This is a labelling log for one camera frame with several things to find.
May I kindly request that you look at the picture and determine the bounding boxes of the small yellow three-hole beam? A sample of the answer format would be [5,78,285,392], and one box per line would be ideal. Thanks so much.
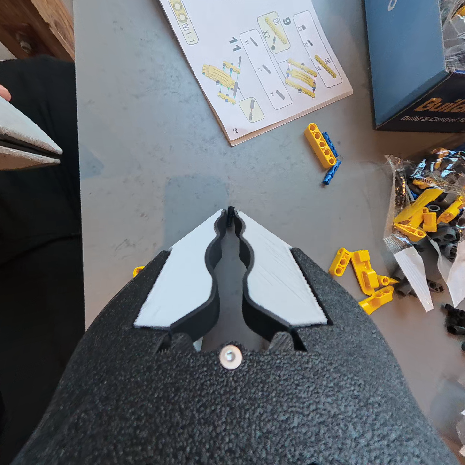
[329,247,352,277]

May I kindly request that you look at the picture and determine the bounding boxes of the blue connector pin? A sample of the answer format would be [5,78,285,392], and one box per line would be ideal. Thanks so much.
[321,160,342,186]
[321,132,339,157]

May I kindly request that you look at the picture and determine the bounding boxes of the yellow slanted brick piece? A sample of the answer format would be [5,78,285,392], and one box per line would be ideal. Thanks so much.
[358,285,395,315]

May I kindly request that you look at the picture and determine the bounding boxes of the yellow angled panel piece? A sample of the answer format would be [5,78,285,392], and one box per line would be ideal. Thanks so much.
[350,249,400,296]

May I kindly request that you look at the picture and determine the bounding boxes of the clear printed plastic bag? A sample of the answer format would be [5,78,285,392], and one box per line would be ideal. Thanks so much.
[438,0,465,73]

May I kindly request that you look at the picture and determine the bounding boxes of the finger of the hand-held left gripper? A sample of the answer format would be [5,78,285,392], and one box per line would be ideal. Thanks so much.
[0,145,62,171]
[0,96,63,155]

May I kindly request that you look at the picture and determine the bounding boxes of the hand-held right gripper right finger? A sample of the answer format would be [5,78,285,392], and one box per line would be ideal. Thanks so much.
[232,211,328,343]

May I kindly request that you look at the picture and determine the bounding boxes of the white instruction booklet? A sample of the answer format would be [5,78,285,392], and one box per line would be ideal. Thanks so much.
[159,0,354,147]

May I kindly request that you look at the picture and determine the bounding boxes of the dark grey connector pieces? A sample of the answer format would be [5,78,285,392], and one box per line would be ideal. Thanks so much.
[394,269,445,298]

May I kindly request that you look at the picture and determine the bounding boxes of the clear bag yellow connectors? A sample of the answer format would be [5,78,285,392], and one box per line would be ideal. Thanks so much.
[384,147,465,313]

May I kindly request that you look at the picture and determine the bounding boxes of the loose black connector pieces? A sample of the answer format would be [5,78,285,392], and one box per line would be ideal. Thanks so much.
[443,303,465,336]

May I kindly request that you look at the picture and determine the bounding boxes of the grey desk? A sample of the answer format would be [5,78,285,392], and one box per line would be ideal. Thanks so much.
[73,0,465,455]

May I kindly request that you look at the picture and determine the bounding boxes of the short thick yellow beam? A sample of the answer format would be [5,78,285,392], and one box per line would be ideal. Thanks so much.
[304,123,338,169]

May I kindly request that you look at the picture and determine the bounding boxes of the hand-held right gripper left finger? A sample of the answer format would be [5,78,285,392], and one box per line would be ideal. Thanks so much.
[134,209,227,351]

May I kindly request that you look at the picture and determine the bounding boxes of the blue cardboard kit box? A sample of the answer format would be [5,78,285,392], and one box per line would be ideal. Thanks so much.
[364,0,465,132]

